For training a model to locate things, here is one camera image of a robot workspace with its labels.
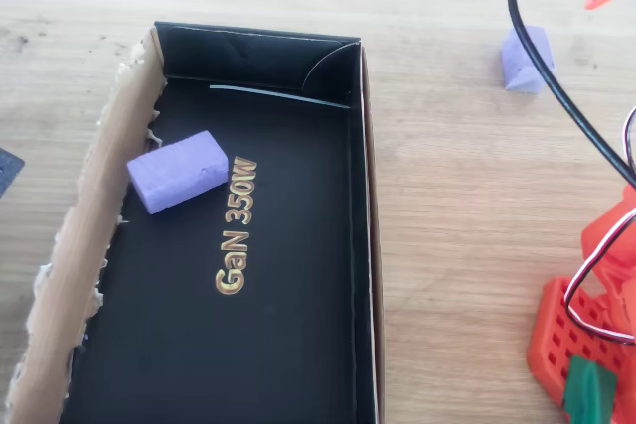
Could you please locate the white red servo wire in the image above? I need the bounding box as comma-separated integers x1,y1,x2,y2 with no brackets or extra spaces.
563,105,636,346

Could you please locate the black cardboard box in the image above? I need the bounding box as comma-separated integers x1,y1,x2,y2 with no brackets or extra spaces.
0,20,387,424

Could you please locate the purple foam block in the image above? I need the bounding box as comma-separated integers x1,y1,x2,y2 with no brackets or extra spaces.
126,129,230,216
500,24,557,96

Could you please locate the dark grey tape patch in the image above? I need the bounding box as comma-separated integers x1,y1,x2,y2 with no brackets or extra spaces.
0,147,26,200

